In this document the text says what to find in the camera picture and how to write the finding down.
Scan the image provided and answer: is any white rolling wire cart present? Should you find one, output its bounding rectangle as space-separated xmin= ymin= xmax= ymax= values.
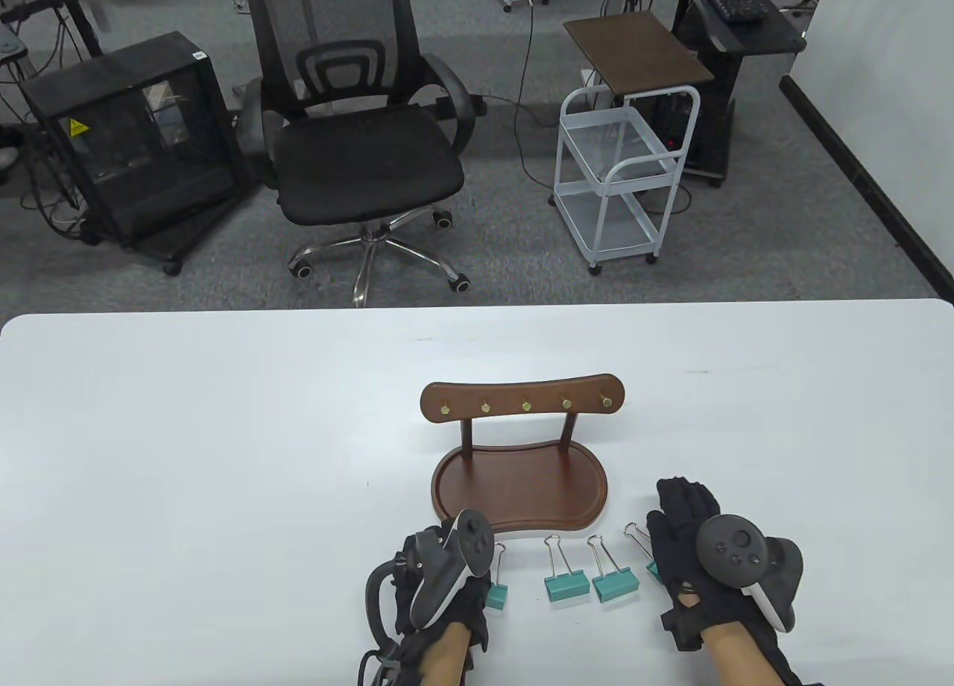
xmin=553 ymin=84 xmax=702 ymax=275

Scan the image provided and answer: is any black mesh office chair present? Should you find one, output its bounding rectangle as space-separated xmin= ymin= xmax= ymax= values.
xmin=237 ymin=0 xmax=489 ymax=308

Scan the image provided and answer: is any person's right forearm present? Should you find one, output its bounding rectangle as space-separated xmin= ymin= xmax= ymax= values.
xmin=704 ymin=626 xmax=780 ymax=686

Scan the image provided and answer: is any black floor cable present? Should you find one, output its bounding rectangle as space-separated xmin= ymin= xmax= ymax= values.
xmin=477 ymin=0 xmax=558 ymax=189

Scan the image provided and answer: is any black computer desk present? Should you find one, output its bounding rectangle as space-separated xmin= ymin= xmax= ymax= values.
xmin=663 ymin=0 xmax=808 ymax=189

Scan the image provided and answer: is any black wheeled computer stand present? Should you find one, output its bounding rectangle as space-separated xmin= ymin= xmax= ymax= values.
xmin=78 ymin=186 xmax=258 ymax=277

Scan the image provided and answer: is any person's left hand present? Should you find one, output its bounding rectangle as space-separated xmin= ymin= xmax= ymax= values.
xmin=391 ymin=522 xmax=493 ymax=653

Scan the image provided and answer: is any person's left forearm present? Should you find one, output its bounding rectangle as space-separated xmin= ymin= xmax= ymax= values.
xmin=417 ymin=623 xmax=474 ymax=686

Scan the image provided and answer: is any brown wooden key rack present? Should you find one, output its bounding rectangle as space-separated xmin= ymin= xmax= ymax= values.
xmin=420 ymin=374 xmax=625 ymax=534

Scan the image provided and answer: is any black desktop tower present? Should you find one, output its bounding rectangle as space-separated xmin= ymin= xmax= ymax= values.
xmin=650 ymin=89 xmax=700 ymax=171

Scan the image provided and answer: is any brown wooden side table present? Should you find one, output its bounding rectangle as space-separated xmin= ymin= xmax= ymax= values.
xmin=563 ymin=11 xmax=715 ymax=95

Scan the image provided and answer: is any black glass computer case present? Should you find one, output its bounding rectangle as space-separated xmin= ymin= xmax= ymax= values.
xmin=21 ymin=31 xmax=248 ymax=248

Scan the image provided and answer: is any black forearm strap pack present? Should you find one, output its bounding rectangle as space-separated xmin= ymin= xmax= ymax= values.
xmin=360 ymin=645 xmax=407 ymax=686

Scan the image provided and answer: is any black VR controller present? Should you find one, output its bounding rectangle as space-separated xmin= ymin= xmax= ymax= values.
xmin=364 ymin=509 xmax=495 ymax=646
xmin=695 ymin=514 xmax=804 ymax=636

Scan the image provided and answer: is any person's right hand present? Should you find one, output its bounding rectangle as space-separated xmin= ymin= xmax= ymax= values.
xmin=645 ymin=477 xmax=780 ymax=638

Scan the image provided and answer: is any teal binder clip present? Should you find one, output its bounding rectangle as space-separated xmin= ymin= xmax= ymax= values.
xmin=585 ymin=535 xmax=640 ymax=604
xmin=484 ymin=543 xmax=511 ymax=612
xmin=623 ymin=522 xmax=660 ymax=585
xmin=543 ymin=535 xmax=593 ymax=605

